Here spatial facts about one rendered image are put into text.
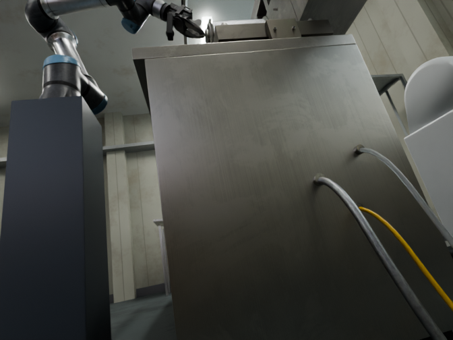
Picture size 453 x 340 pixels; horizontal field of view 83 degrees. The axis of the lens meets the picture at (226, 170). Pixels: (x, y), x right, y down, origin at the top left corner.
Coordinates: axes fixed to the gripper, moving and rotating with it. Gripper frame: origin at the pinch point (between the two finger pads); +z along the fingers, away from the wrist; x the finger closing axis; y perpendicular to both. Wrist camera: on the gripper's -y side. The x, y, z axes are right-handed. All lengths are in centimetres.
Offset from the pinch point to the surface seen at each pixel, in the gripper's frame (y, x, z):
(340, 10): 23, -20, 49
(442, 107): 64, 30, 132
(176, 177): -69, -32, 34
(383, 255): -66, -45, 75
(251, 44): -25, -32, 31
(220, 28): -18.5, -26.1, 17.9
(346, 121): -33, -32, 64
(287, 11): 22.2, -11.3, 29.3
